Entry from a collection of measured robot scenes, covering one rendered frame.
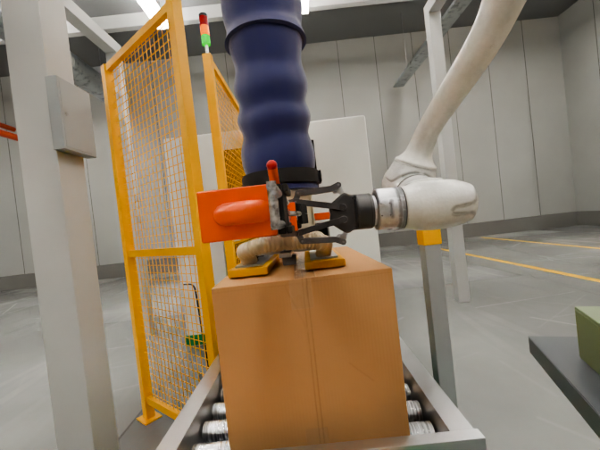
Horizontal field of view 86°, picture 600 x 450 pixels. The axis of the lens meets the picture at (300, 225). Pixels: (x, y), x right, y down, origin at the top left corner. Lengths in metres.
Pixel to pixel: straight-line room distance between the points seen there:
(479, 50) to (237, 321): 0.71
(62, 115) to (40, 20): 0.40
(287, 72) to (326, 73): 9.54
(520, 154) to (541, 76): 2.37
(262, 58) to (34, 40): 1.14
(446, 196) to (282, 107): 0.47
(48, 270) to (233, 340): 1.10
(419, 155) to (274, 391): 0.63
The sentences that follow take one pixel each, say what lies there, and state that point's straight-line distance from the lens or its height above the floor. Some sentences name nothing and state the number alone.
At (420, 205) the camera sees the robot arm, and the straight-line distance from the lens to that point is 0.67.
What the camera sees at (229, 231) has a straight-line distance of 0.31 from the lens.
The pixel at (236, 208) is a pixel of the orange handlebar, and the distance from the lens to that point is 0.30.
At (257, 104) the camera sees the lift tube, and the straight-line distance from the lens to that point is 0.92.
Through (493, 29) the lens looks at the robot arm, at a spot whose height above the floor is 1.37.
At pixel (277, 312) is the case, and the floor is 0.88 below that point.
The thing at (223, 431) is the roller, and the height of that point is 0.53.
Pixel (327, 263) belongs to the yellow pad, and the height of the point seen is 0.96.
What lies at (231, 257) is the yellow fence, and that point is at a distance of 1.93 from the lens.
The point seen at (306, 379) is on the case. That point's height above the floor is 0.73.
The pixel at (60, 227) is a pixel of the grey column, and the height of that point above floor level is 1.16.
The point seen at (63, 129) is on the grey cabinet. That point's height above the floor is 1.55.
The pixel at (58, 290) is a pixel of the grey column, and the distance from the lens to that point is 1.69.
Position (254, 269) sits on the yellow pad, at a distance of 0.80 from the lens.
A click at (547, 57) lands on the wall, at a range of 13.00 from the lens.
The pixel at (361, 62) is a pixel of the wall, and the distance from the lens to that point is 10.76.
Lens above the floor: 1.08
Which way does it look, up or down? 1 degrees down
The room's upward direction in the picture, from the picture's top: 6 degrees counter-clockwise
